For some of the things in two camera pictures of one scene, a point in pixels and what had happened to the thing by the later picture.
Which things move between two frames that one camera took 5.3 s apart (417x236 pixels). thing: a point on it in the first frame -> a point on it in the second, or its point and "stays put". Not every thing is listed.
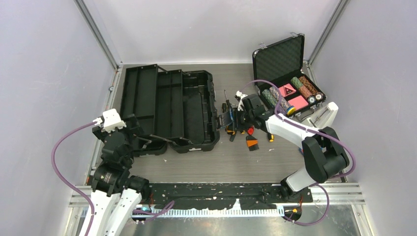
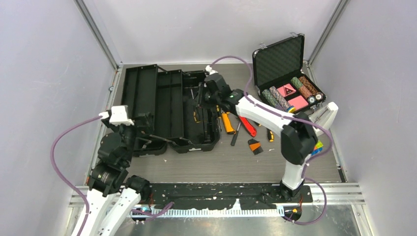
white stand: [323, 117] stays put
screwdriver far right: [271, 137] stays put
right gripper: [238, 115] -> [202, 101]
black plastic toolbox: [174, 109] stays put
